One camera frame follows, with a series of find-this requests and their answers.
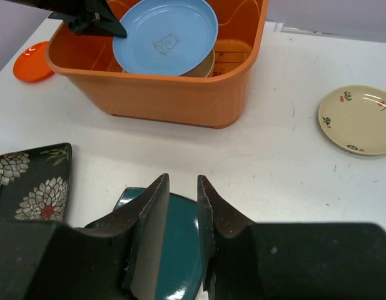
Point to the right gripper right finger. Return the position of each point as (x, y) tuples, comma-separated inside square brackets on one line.
[(226, 246)]

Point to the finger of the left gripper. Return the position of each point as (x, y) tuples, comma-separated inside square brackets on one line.
[(92, 18)]

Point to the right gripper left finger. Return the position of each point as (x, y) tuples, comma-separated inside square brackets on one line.
[(136, 231)]

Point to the teal square plate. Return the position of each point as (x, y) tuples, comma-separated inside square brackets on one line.
[(180, 267)]

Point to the light blue round plate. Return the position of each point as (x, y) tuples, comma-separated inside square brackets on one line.
[(166, 38)]

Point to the cream patterned small plate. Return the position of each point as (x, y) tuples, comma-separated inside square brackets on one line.
[(354, 118)]

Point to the orange plastic bin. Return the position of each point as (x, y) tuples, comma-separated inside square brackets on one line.
[(216, 101)]

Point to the orange round plate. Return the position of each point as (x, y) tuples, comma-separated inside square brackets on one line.
[(31, 66)]

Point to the black floral square plate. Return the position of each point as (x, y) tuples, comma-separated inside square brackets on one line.
[(34, 183)]

